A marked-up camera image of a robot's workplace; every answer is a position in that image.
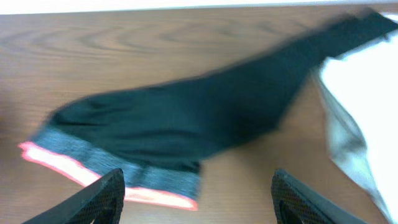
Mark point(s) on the white crumpled garment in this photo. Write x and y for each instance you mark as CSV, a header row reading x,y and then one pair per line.
x,y
360,70

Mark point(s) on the black leggings with red waistband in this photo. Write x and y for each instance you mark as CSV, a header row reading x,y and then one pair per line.
x,y
160,134

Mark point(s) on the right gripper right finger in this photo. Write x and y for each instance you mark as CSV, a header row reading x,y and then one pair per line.
x,y
296,203

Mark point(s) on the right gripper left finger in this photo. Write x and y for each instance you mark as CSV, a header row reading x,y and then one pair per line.
x,y
99,203

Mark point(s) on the beige garment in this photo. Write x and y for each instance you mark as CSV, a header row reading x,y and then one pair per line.
x,y
347,147

